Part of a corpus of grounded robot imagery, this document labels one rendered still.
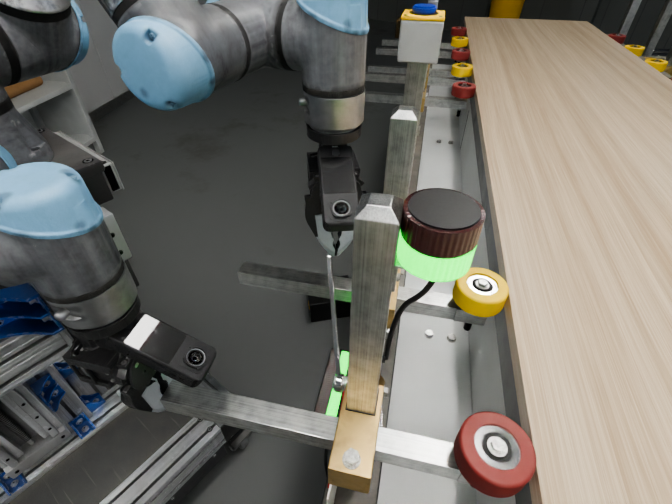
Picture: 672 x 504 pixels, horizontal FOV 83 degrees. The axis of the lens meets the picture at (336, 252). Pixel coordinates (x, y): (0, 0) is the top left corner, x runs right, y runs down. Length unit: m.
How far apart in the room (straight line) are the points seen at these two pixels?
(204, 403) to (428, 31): 0.66
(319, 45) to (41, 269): 0.34
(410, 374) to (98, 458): 0.91
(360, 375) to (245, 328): 1.32
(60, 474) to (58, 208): 1.10
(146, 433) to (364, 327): 1.04
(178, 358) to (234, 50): 0.33
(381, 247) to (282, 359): 1.34
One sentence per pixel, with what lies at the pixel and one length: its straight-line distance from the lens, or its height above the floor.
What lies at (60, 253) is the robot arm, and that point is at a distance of 0.39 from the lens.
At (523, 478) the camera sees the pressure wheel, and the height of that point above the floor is 0.91.
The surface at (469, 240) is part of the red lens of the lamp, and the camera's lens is 0.29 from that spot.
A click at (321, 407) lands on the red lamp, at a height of 0.70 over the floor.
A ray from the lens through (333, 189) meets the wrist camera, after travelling 0.48.
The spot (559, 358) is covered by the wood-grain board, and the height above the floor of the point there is 0.90.
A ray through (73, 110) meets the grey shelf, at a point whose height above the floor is 0.31.
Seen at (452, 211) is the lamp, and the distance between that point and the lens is 0.29.
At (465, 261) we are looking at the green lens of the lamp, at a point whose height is 1.14.
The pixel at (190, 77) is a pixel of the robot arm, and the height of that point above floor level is 1.23.
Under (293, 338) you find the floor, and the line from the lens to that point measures 1.67.
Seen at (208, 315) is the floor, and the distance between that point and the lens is 1.83.
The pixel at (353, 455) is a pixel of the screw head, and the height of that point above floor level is 0.88.
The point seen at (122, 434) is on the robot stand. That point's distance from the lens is 1.37.
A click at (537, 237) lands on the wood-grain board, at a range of 0.78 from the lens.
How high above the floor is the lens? 1.33
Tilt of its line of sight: 41 degrees down
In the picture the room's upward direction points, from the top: straight up
